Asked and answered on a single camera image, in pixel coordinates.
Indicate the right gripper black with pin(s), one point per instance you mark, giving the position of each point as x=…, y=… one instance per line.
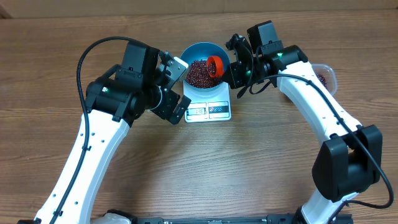
x=234, y=73

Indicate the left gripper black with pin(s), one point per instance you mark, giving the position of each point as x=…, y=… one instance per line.
x=166, y=104

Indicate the red measuring scoop blue handle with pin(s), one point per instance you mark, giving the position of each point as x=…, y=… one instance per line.
x=215, y=66

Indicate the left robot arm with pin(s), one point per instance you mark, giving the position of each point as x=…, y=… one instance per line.
x=110, y=104

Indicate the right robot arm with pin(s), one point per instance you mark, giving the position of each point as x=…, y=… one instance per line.
x=349, y=160

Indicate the white digital kitchen scale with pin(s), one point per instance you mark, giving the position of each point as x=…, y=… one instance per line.
x=207, y=104

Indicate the red beans in bowl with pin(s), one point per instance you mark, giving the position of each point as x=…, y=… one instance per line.
x=199, y=75

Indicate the blue plastic bowl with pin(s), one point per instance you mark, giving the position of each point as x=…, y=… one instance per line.
x=202, y=50

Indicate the red beans in container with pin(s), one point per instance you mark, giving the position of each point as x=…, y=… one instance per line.
x=322, y=79

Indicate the clear plastic container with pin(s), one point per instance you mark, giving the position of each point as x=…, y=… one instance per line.
x=328, y=72

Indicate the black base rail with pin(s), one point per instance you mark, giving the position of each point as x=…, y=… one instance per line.
x=214, y=220

